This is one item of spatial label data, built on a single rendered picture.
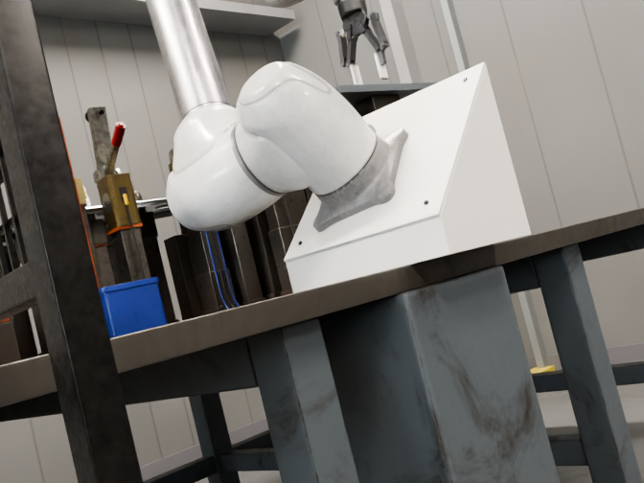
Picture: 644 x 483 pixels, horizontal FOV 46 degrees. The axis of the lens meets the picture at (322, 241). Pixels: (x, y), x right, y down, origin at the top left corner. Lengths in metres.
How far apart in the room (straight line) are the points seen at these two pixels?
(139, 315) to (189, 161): 0.29
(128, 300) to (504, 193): 0.68
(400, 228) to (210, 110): 0.43
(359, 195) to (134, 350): 0.58
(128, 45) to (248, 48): 0.89
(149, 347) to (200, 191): 0.54
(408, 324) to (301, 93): 0.41
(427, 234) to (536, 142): 2.91
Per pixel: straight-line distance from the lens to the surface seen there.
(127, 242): 1.73
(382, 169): 1.34
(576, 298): 1.77
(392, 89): 2.02
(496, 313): 1.39
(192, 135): 1.42
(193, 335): 0.93
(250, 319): 0.99
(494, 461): 1.33
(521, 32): 4.16
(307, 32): 5.08
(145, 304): 1.39
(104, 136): 1.81
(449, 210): 1.22
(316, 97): 1.28
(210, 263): 1.78
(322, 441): 1.11
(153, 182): 4.24
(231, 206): 1.38
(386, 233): 1.26
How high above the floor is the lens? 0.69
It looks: 4 degrees up
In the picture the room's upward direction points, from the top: 14 degrees counter-clockwise
